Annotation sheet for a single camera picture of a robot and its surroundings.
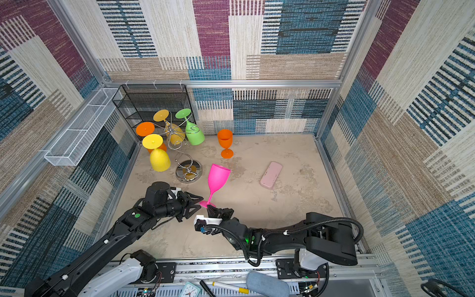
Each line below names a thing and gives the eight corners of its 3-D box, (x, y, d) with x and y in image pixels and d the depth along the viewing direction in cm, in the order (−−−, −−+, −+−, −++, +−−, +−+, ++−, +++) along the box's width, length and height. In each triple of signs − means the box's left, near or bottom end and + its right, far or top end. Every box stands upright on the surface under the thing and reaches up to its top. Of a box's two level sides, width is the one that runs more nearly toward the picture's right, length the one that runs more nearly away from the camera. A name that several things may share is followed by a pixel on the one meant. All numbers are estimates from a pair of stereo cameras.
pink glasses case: (259, 184, 100) (259, 181, 98) (270, 162, 110) (271, 159, 107) (272, 190, 98) (273, 187, 96) (283, 167, 107) (284, 164, 105)
